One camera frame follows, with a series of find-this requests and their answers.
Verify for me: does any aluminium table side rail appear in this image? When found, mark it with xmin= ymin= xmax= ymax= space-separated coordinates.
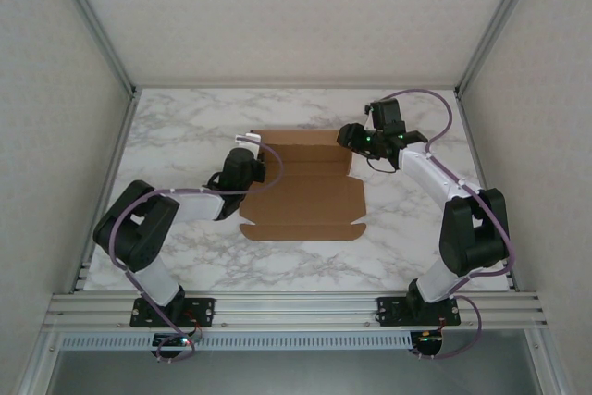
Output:
xmin=68 ymin=89 xmax=140 ymax=295
xmin=455 ymin=89 xmax=518 ymax=292

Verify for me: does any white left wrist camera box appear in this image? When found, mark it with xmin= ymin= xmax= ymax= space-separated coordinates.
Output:
xmin=233 ymin=132 xmax=263 ymax=155

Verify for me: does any aluminium lower frame post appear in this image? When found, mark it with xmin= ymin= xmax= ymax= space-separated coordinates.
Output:
xmin=524 ymin=329 xmax=574 ymax=395
xmin=18 ymin=332 xmax=64 ymax=395

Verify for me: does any brown cardboard box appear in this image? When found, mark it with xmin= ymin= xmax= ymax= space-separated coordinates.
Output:
xmin=239 ymin=129 xmax=367 ymax=242

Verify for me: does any aluminium table end rail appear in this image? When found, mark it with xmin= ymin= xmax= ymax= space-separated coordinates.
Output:
xmin=132 ymin=83 xmax=460 ymax=91

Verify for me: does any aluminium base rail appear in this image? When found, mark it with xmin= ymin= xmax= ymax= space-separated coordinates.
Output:
xmin=43 ymin=291 xmax=549 ymax=332

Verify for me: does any grey slotted cable duct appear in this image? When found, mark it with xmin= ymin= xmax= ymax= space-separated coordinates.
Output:
xmin=62 ymin=332 xmax=413 ymax=351

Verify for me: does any aluminium frame corner post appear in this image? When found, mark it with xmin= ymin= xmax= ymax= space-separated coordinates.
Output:
xmin=45 ymin=0 xmax=140 ymax=95
xmin=454 ymin=0 xmax=548 ymax=95

